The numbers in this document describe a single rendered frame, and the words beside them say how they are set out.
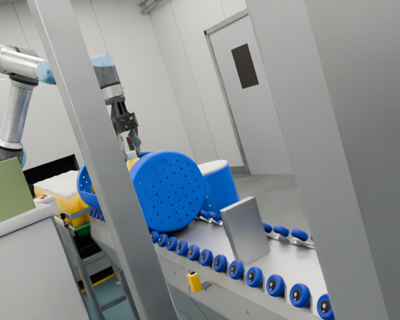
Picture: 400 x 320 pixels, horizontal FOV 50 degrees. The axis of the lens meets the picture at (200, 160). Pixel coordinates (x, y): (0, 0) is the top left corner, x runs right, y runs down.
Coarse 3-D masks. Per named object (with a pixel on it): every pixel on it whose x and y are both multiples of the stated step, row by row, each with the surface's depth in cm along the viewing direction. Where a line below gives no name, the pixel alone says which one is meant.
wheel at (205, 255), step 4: (204, 252) 115; (208, 252) 114; (200, 256) 116; (204, 256) 114; (208, 256) 113; (212, 256) 114; (200, 260) 115; (204, 260) 113; (208, 260) 113; (204, 264) 113; (208, 264) 113
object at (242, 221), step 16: (224, 208) 111; (240, 208) 111; (256, 208) 113; (224, 224) 111; (240, 224) 111; (256, 224) 113; (240, 240) 110; (256, 240) 113; (240, 256) 110; (256, 256) 113
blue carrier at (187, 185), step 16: (144, 160) 146; (160, 160) 148; (176, 160) 151; (192, 160) 155; (80, 176) 215; (144, 176) 145; (160, 176) 148; (176, 176) 151; (192, 176) 154; (80, 192) 215; (144, 192) 145; (160, 192) 148; (176, 192) 151; (192, 192) 154; (96, 208) 211; (144, 208) 145; (160, 208) 148; (176, 208) 151; (192, 208) 154; (160, 224) 148; (176, 224) 151
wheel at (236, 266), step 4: (236, 260) 101; (232, 264) 102; (236, 264) 101; (240, 264) 100; (232, 268) 101; (236, 268) 100; (240, 268) 100; (232, 272) 101; (236, 272) 100; (240, 272) 100; (232, 276) 100; (236, 276) 100; (240, 276) 100
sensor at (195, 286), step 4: (192, 272) 112; (188, 276) 111; (192, 276) 110; (196, 276) 111; (188, 280) 112; (192, 280) 110; (196, 280) 111; (192, 284) 111; (196, 284) 111; (200, 284) 111; (204, 284) 113; (208, 284) 113; (192, 288) 112; (196, 288) 111; (200, 288) 111; (204, 288) 112; (196, 292) 111
